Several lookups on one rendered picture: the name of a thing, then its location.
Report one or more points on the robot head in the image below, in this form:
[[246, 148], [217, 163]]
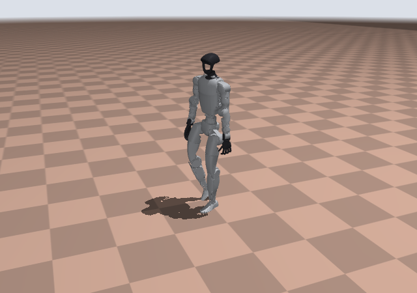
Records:
[[210, 59]]

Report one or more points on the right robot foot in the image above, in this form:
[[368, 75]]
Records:
[[204, 195]]

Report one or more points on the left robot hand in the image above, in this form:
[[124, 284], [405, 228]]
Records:
[[226, 145]]

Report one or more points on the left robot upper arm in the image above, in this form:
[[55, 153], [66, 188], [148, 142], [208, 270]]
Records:
[[224, 90]]

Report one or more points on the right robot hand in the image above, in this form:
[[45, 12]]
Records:
[[187, 129]]

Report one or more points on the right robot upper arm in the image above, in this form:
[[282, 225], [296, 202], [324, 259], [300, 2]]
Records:
[[194, 100]]

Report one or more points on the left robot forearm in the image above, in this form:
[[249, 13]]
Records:
[[225, 123]]

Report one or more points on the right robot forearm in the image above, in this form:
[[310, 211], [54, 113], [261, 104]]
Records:
[[192, 112]]

